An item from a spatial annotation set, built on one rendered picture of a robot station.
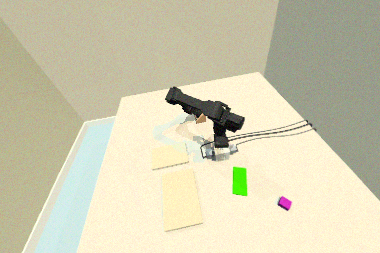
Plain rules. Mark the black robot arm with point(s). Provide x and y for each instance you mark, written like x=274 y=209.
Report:
x=214 y=110

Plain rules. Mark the bright green rectangular block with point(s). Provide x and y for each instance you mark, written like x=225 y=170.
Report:
x=239 y=181

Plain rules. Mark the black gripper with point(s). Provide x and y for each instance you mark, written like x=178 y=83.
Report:
x=220 y=137

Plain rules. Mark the small magenta block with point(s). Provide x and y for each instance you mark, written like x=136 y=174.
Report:
x=285 y=203

